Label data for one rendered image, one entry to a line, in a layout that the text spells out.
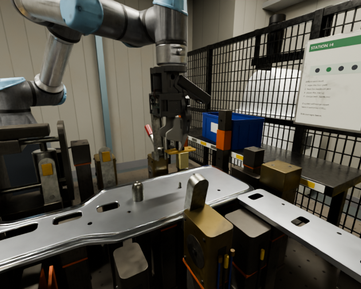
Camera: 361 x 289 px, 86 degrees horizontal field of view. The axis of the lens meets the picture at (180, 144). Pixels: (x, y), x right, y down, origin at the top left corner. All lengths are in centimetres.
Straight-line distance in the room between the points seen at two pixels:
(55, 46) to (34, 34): 229
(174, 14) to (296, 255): 86
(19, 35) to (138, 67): 146
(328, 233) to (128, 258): 39
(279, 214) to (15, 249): 54
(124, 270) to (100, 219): 14
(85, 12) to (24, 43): 278
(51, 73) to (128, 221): 75
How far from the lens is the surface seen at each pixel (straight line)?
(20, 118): 109
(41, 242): 49
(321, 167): 81
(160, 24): 50
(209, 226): 38
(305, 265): 89
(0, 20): 331
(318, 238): 50
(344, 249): 50
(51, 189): 63
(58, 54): 97
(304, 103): 91
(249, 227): 50
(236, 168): 75
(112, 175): 65
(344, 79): 86
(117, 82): 322
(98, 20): 48
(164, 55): 48
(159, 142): 68
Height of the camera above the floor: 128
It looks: 15 degrees down
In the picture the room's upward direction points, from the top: straight up
